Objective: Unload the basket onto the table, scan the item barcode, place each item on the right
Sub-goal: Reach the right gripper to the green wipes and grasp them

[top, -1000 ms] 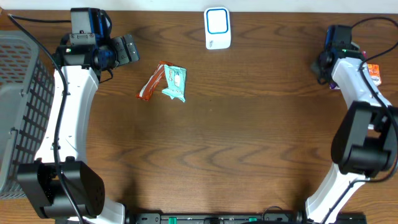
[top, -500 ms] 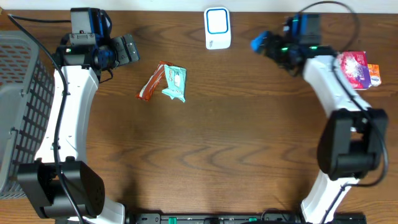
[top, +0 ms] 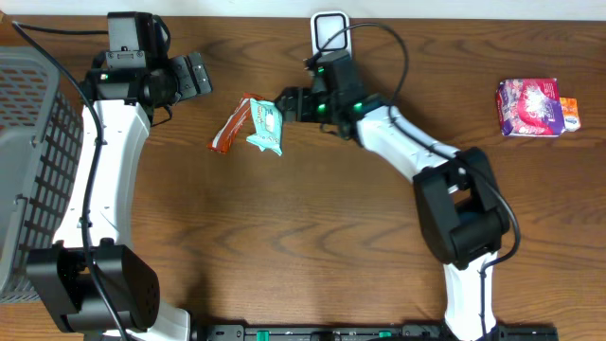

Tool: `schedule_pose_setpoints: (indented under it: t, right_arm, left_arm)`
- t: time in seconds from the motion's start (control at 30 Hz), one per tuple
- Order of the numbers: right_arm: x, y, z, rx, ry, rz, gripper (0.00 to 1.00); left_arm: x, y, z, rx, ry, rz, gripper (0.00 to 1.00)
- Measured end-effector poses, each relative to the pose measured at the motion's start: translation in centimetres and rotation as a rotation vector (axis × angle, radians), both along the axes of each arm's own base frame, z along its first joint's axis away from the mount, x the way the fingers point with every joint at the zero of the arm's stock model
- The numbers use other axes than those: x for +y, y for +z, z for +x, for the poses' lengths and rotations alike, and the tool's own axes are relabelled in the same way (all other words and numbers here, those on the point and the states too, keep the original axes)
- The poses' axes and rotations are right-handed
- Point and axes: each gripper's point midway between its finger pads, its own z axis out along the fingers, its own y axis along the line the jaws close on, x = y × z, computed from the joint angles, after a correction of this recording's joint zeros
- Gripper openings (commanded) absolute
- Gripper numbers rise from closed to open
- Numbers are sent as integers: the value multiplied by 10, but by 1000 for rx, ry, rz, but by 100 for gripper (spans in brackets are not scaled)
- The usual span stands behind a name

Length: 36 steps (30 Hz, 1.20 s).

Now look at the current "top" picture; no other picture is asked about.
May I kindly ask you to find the teal wet wipes packet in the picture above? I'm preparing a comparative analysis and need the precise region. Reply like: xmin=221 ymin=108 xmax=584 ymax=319
xmin=246 ymin=99 xmax=283 ymax=156

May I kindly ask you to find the orange snack bar wrapper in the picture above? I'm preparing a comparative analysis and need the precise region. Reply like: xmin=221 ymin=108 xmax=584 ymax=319
xmin=206 ymin=93 xmax=263 ymax=153

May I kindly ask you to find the red purple pad package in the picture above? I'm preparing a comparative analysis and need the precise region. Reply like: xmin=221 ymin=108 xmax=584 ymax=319
xmin=496 ymin=78 xmax=565 ymax=137

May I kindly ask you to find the small orange tissue pack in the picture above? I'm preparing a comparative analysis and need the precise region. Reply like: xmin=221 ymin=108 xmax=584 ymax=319
xmin=560 ymin=98 xmax=581 ymax=132

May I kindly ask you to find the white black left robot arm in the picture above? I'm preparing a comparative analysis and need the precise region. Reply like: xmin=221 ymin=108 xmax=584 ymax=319
xmin=27 ymin=50 xmax=212 ymax=340

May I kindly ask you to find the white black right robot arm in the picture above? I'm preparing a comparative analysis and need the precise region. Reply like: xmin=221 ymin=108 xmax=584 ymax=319
xmin=275 ymin=87 xmax=516 ymax=340

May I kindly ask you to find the white barcode scanner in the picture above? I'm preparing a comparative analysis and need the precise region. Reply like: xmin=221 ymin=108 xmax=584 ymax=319
xmin=310 ymin=10 xmax=352 ymax=54

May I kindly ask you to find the grey plastic mesh basket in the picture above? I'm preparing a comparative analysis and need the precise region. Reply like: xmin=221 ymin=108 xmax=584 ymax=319
xmin=1 ymin=46 xmax=82 ymax=303

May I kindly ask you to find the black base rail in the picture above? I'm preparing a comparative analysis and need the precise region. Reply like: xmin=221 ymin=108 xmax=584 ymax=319
xmin=189 ymin=323 xmax=559 ymax=341

